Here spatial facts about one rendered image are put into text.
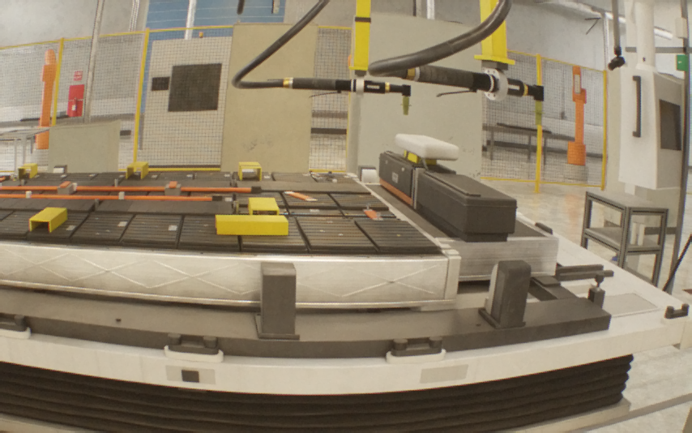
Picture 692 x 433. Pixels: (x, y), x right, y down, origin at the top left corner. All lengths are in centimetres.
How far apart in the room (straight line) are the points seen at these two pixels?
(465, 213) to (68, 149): 493
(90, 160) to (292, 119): 201
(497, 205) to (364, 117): 461
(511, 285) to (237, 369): 57
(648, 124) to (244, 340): 334
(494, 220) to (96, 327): 99
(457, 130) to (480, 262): 477
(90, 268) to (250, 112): 482
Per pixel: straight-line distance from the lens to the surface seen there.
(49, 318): 134
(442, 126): 640
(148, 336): 129
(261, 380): 127
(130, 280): 144
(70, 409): 176
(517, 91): 169
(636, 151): 424
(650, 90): 419
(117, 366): 129
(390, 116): 626
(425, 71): 153
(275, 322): 128
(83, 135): 611
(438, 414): 176
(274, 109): 618
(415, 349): 131
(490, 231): 167
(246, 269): 142
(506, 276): 138
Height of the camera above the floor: 134
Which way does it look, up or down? 10 degrees down
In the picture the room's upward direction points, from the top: 3 degrees clockwise
